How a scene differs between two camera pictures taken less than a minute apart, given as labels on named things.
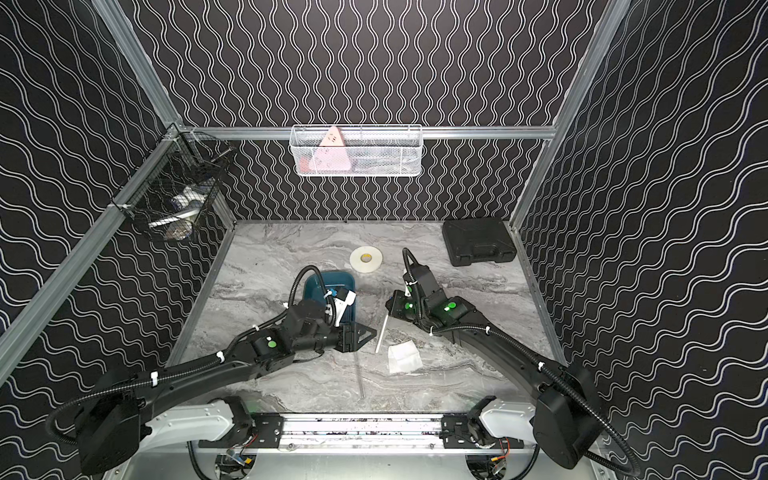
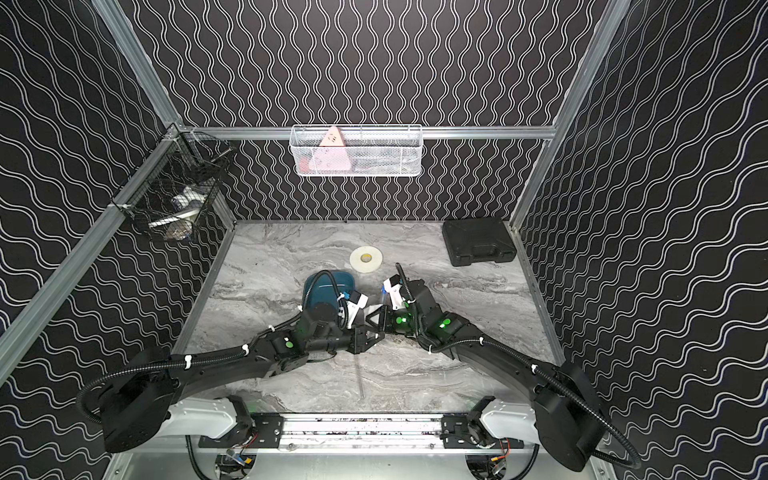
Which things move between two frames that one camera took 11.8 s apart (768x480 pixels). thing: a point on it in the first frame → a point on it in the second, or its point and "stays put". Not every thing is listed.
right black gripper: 396,298 → 383,318
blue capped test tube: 359,374 stays put
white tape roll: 366,259 stays put
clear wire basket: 356,150 stays put
